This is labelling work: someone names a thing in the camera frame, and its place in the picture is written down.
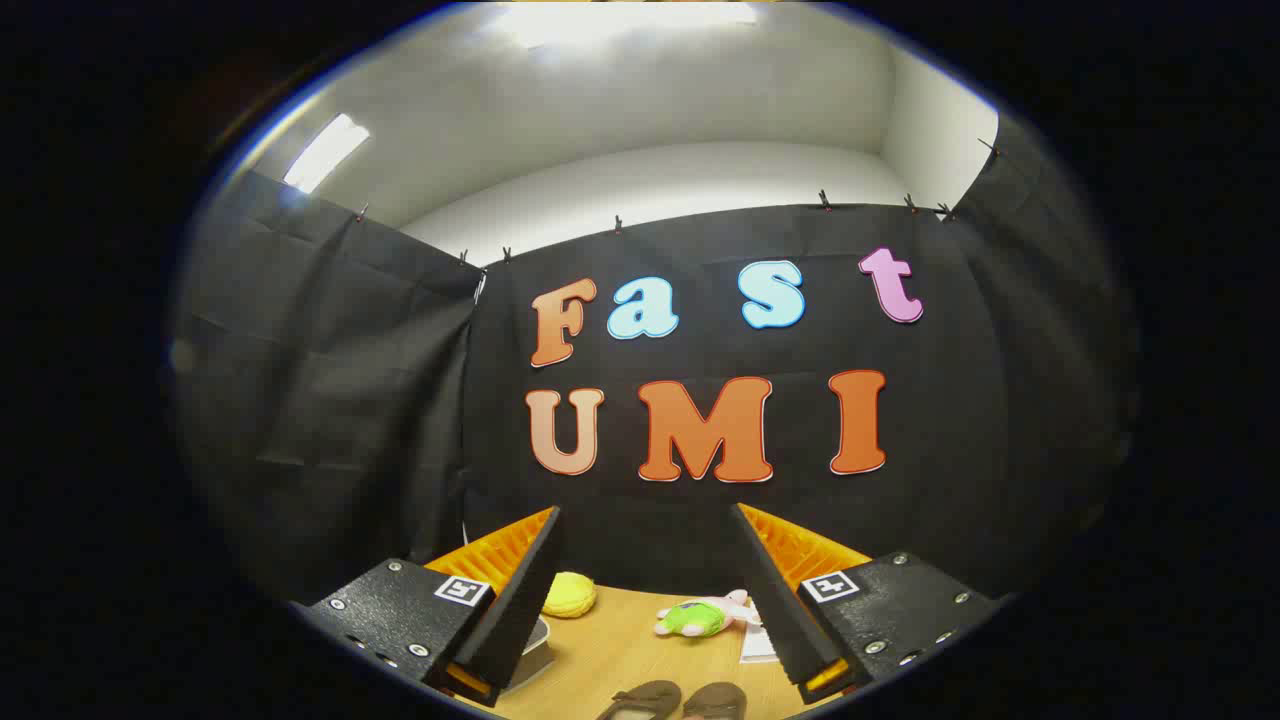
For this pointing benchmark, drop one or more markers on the cream fabric storage box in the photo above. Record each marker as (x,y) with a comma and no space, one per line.
(536,660)

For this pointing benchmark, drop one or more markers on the row of black cloth clips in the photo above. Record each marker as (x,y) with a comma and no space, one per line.
(618,224)

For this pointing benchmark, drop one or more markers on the green and pink plush toy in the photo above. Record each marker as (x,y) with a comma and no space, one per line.
(695,618)

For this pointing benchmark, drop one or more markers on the brown fuzzy shoe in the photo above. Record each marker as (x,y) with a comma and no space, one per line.
(715,702)
(640,702)

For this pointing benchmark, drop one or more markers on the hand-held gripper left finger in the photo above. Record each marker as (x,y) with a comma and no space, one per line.
(520,600)

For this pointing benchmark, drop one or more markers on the ceiling light panel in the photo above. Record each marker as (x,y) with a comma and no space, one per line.
(325,152)
(620,22)

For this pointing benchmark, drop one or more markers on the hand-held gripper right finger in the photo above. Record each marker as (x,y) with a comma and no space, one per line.
(775,600)

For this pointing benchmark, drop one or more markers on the thick white book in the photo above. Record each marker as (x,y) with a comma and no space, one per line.
(757,642)

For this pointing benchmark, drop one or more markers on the yellow bumpy plush toy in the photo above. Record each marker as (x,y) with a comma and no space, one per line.
(570,595)

